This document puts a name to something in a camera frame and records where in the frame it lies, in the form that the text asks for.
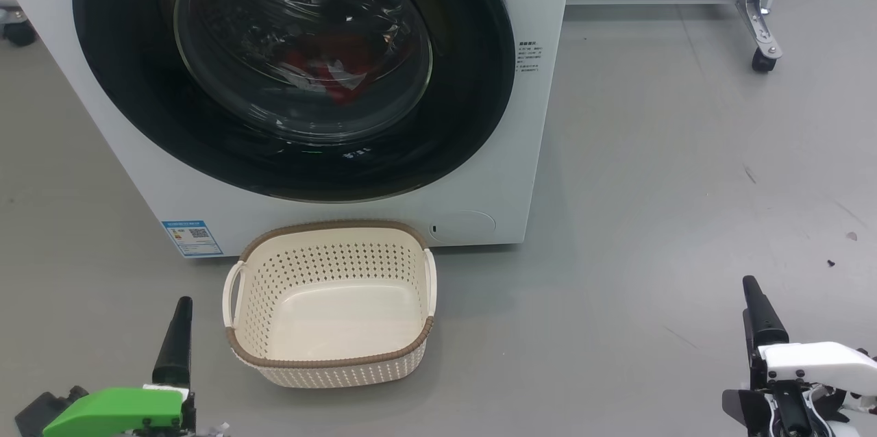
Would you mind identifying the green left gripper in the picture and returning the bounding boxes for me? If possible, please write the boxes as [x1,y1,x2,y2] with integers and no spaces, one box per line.
[42,297,197,437]

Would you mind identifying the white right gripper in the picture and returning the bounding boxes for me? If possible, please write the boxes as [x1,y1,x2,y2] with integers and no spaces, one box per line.
[723,276,877,437]

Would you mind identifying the washing machine glass door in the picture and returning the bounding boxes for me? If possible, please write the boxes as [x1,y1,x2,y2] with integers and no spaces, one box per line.
[72,0,516,203]

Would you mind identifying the red and white garment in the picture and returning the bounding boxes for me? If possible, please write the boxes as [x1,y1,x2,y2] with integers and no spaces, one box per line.
[281,33,384,106]

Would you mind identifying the cream laundry basket brown rim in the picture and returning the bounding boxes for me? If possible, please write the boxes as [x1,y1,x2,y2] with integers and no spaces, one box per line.
[221,220,438,390]

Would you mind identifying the white front-load washing machine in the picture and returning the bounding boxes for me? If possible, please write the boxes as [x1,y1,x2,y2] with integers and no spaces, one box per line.
[0,0,576,260]

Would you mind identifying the round grey filter access cover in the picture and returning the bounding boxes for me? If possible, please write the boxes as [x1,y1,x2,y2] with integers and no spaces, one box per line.
[429,210,497,245]

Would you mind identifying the blue energy label sticker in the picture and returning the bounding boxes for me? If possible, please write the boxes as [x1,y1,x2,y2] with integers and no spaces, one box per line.
[162,219,224,258]

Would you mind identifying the silver metal leg with caster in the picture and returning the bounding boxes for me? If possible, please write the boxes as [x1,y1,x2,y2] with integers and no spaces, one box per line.
[737,0,792,73]

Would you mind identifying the small printed text sticker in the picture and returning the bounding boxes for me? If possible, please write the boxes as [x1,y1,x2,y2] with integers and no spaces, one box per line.
[515,40,546,75]

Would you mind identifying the black caster wheel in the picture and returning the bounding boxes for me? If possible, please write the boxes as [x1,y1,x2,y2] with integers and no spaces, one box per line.
[0,4,36,47]

